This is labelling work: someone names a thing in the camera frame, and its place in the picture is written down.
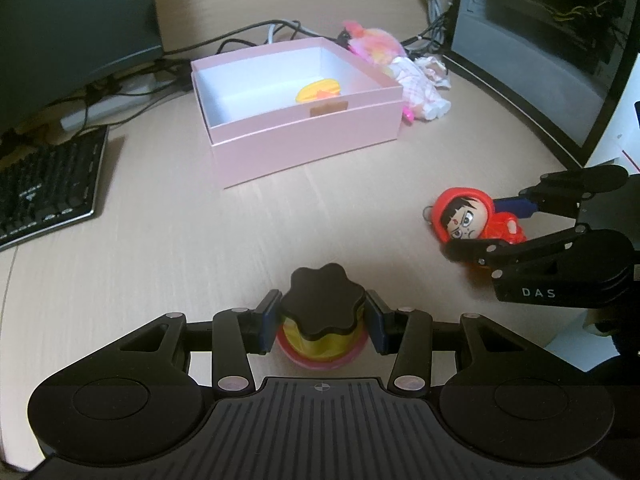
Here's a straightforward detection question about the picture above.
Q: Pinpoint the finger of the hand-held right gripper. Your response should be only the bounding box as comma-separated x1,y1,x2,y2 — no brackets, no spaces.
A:
495,165,630,218
442,225,588,281

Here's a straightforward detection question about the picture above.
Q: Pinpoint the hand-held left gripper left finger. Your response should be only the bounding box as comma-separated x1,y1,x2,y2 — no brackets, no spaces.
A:
107,289,281,392

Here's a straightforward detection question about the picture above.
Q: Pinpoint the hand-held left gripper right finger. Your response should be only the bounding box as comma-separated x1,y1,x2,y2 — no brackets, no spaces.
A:
365,289,531,392

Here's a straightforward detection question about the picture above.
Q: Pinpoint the yellow jar with black lid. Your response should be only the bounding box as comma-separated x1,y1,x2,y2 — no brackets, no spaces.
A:
276,263,372,370

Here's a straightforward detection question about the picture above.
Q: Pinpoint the red hooded figure toy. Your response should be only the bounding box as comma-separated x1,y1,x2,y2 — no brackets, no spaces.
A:
424,187,528,263

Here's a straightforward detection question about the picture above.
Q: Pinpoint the doll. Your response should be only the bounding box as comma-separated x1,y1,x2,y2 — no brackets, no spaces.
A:
336,20,452,125

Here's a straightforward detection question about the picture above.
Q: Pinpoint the pink cardboard box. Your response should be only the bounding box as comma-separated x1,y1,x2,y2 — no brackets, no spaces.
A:
190,36,405,190

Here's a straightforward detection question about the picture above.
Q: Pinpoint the white panel with red line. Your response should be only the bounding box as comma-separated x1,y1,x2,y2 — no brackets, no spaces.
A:
582,75,640,173

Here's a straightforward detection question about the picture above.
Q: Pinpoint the glass panel computer case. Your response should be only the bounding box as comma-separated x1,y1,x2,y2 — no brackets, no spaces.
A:
442,0,640,171

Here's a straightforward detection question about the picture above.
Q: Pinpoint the yellow orange toy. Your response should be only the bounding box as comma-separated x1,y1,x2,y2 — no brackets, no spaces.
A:
295,77,342,106

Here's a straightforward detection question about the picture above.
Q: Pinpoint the black keyboard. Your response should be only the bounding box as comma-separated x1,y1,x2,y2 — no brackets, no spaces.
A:
0,125,111,253

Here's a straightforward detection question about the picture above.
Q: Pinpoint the dark computer monitor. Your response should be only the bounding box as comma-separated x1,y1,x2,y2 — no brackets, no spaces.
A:
0,0,166,133

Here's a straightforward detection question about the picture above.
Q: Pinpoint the black cable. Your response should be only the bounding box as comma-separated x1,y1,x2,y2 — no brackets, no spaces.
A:
164,19,326,57
399,7,455,57

